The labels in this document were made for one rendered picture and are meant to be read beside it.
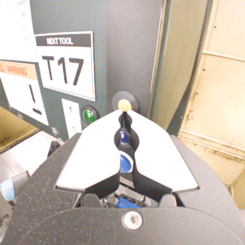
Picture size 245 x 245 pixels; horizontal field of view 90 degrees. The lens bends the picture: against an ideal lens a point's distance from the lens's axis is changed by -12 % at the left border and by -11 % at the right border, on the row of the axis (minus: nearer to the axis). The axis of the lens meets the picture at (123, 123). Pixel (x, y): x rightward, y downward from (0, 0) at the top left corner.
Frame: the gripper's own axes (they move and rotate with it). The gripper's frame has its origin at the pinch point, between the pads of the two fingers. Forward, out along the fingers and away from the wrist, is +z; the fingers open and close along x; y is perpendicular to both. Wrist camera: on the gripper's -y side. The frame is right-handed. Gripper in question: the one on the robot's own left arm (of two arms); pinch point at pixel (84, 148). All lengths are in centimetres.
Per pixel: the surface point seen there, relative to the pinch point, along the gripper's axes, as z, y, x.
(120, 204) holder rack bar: -1.7, 9.9, 26.8
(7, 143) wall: -37, 40, -93
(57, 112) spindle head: -14.9, -33.6, 25.0
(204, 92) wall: 91, -13, 19
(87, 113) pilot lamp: -13.3, -35.8, 31.9
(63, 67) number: -14, -41, 28
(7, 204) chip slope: -54, 63, -47
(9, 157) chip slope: -40, 49, -84
